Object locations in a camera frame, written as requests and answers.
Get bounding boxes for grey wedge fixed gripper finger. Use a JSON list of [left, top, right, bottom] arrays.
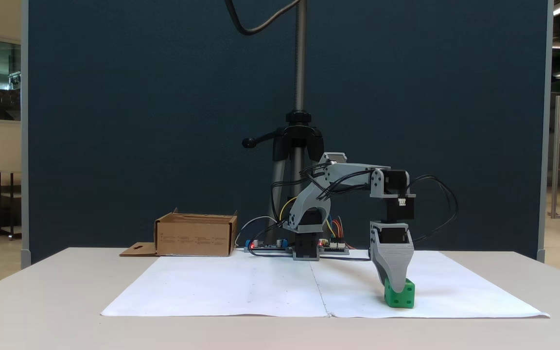
[[371, 243, 415, 295]]

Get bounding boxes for green dice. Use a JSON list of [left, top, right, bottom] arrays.
[[384, 278, 416, 309]]

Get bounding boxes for motor controller circuit board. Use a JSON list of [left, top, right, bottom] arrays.
[[319, 241, 350, 255]]

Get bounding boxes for blue power circuit board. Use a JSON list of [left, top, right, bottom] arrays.
[[244, 238, 291, 254]]

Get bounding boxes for white paper sheet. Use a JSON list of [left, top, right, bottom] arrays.
[[100, 250, 551, 319]]

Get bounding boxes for brown cardboard box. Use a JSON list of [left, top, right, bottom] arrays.
[[119, 208, 239, 258]]

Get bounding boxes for dark blue partition panel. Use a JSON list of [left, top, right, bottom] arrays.
[[21, 0, 553, 269]]

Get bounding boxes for black shelf cart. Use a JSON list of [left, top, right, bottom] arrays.
[[0, 170, 22, 241]]

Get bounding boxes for black cable on table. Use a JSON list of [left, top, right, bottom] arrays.
[[319, 253, 374, 263]]

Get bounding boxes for coloured jumper wire bundle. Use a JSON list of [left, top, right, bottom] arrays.
[[325, 216, 347, 243]]

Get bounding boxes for black wrist wire loop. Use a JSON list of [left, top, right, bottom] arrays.
[[403, 174, 459, 244]]

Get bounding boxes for black camera tripod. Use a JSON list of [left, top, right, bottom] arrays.
[[241, 0, 330, 246]]

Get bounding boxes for thick black hanging cable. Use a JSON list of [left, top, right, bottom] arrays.
[[225, 0, 303, 36]]

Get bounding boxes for wall window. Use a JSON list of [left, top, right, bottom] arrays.
[[0, 34, 22, 126]]

